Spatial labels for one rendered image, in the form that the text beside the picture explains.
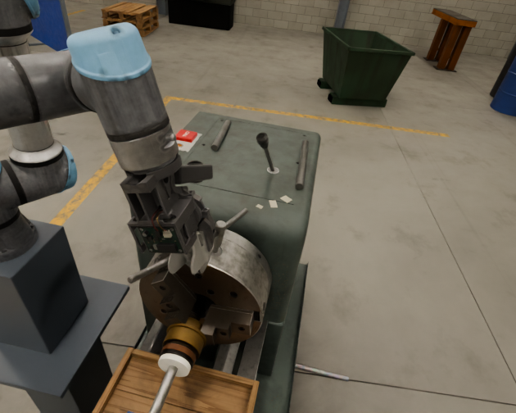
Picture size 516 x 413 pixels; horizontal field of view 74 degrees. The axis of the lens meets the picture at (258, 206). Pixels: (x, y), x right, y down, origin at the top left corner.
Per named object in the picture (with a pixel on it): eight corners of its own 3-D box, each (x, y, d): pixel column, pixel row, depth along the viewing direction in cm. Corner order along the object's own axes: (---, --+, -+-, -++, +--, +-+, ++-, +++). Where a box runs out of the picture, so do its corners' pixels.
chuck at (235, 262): (151, 295, 100) (157, 216, 80) (254, 329, 99) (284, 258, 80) (137, 320, 93) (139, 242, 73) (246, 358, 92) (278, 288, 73)
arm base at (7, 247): (-47, 256, 85) (-66, 226, 79) (1, 219, 97) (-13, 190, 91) (9, 269, 83) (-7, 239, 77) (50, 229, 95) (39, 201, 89)
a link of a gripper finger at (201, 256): (189, 293, 52) (170, 248, 47) (203, 266, 57) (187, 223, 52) (208, 295, 52) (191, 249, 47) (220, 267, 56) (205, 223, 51)
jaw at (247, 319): (214, 292, 83) (262, 299, 81) (216, 305, 86) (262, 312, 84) (198, 331, 74) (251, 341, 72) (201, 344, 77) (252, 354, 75)
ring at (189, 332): (171, 308, 76) (152, 345, 69) (210, 318, 75) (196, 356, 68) (173, 331, 82) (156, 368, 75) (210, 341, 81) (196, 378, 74)
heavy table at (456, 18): (416, 52, 874) (432, 7, 814) (433, 54, 874) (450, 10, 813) (436, 69, 747) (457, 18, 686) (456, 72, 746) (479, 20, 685)
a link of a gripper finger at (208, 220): (190, 251, 53) (172, 206, 48) (194, 244, 55) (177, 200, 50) (217, 252, 52) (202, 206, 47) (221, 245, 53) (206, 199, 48)
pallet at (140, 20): (124, 22, 810) (121, 1, 784) (160, 26, 812) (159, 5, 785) (102, 33, 711) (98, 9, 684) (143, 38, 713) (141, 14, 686)
